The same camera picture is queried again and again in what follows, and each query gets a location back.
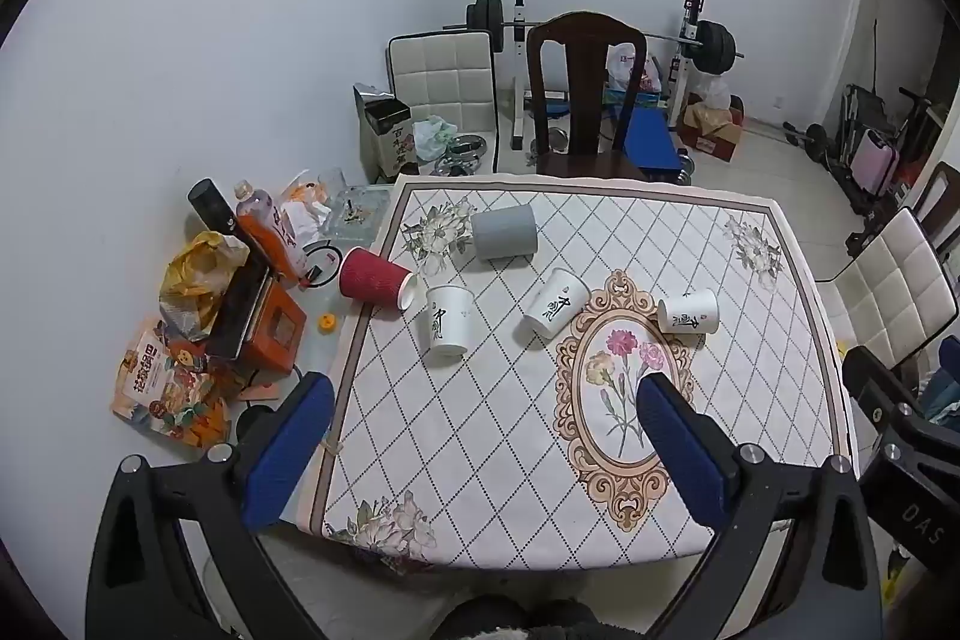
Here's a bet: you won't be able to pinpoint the yellow plastic bag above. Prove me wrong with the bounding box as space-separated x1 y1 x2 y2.
158 230 251 342

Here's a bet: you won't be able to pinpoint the cardboard box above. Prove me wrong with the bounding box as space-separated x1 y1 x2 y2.
677 98 746 163

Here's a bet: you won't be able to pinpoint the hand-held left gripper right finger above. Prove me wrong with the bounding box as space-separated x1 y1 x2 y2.
636 372 884 640

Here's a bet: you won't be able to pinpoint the white red plastic bag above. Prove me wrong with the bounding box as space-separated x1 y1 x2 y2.
605 42 664 94

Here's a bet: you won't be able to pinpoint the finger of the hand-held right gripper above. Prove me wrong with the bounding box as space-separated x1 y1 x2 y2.
841 346 931 435

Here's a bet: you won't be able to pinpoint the orange drink bottle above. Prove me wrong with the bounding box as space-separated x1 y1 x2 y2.
233 180 320 283

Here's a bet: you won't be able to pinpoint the pale green plastic bag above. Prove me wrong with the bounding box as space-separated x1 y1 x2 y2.
412 114 461 162

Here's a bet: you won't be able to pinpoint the red ribbed paper cup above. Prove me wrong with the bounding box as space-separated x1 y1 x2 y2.
338 246 417 313

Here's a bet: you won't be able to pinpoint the blue cloth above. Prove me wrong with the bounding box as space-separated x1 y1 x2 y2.
924 340 960 432

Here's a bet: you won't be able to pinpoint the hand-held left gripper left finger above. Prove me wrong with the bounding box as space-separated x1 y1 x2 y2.
86 372 336 640

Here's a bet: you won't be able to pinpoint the blue bench pad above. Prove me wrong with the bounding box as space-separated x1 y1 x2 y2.
625 106 685 173

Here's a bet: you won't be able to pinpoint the orange snack packet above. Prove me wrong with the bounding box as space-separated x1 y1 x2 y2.
112 318 230 450

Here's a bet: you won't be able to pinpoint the black floor dumbbell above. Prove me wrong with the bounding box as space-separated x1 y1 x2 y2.
783 120 830 166

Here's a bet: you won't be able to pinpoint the metal bowls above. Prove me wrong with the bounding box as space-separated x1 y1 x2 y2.
435 133 490 177

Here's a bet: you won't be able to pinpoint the white squat rack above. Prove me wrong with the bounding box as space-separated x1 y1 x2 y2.
507 0 711 152

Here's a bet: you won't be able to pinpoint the white paper cup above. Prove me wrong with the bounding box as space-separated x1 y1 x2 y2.
426 285 475 359
523 268 593 339
658 289 720 334

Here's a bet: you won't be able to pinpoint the black barbell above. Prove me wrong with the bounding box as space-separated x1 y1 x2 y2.
442 0 746 74

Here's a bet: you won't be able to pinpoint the dark wooden chair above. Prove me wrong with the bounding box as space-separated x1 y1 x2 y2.
525 10 650 184

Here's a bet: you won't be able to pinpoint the white padded chair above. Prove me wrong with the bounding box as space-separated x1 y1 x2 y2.
817 206 960 372
386 31 501 173

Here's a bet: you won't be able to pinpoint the pink suitcase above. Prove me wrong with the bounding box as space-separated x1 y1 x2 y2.
855 128 902 196

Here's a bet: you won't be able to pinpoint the black thermos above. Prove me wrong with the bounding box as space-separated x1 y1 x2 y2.
187 178 250 238

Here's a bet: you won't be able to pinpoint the orange box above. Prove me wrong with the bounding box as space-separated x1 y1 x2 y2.
238 282 308 375

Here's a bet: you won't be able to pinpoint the dark tea box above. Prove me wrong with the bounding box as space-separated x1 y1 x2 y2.
353 83 418 184

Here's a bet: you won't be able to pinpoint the grey cup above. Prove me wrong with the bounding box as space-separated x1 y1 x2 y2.
471 204 539 262

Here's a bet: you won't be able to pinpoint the glass ashtray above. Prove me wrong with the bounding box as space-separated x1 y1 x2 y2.
321 183 392 238

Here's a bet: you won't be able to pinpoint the floral tablecloth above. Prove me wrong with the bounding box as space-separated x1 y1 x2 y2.
296 173 856 573

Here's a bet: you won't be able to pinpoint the white orange plastic bag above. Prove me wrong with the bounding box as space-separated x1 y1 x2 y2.
277 166 336 251

